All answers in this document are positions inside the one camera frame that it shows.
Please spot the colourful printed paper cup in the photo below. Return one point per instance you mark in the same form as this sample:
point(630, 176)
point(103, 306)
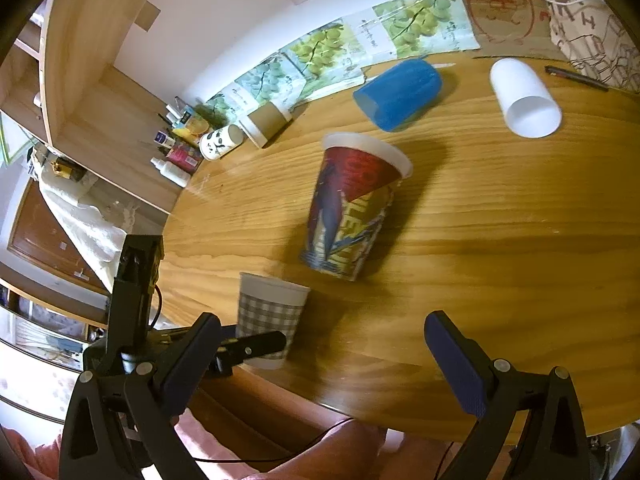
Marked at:
point(345, 220)

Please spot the white stick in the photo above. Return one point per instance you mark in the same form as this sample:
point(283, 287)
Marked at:
point(442, 65)

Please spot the grey gingham paper cup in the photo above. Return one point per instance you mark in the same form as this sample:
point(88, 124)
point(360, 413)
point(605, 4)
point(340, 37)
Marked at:
point(265, 310)

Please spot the small purple-label bottle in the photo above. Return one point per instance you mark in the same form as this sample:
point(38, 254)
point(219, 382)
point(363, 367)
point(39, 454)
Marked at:
point(165, 140)

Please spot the brown paper cup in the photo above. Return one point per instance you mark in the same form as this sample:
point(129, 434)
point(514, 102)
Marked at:
point(267, 117)

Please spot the white lace cloth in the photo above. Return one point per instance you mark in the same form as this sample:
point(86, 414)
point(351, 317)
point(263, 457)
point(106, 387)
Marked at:
point(80, 215)

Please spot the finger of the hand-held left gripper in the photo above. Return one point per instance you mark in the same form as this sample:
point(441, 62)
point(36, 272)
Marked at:
point(260, 343)

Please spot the brown wooden panel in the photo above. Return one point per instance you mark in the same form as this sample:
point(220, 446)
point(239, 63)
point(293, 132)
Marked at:
point(45, 240)

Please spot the pink packet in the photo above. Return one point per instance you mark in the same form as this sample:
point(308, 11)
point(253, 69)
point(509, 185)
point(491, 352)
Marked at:
point(186, 156)

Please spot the wooden shelf cabinet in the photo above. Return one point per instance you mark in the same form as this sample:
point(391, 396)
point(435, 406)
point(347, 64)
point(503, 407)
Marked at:
point(90, 50)

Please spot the white face-print cup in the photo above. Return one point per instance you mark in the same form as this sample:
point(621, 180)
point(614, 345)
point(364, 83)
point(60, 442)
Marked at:
point(221, 142)

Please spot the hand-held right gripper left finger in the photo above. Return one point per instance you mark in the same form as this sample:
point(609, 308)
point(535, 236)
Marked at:
point(186, 367)

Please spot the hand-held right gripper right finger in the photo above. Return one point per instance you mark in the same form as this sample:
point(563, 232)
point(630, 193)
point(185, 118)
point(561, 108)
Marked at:
point(456, 366)

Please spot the line-drawing printed cloth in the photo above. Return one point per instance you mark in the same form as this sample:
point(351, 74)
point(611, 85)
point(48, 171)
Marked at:
point(600, 45)

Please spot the blue plastic cup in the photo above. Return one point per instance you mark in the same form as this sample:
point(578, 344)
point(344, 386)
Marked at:
point(400, 92)

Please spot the grape-print carton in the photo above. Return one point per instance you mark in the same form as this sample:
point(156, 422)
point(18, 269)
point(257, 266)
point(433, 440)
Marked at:
point(260, 80)
point(320, 52)
point(425, 20)

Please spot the clear plastic drawer unit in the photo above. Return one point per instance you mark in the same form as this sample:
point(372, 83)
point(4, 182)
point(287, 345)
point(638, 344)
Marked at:
point(40, 332)

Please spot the red-printed cardboard box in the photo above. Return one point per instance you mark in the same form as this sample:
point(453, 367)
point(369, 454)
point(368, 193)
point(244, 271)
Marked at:
point(505, 20)

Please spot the white spray bottle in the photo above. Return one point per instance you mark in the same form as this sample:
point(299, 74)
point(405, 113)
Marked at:
point(172, 172)

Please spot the black pen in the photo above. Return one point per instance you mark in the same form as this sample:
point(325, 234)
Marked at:
point(575, 76)

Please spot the brown tape patch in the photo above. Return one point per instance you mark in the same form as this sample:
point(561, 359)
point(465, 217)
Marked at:
point(147, 16)

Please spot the plain white cup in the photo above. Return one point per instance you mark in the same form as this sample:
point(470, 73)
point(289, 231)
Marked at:
point(520, 90)

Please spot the person's bare leg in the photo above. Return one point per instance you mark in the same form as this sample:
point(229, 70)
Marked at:
point(330, 452)

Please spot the yellow black small device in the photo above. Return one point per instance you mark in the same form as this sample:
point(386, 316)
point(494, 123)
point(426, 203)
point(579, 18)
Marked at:
point(67, 169)

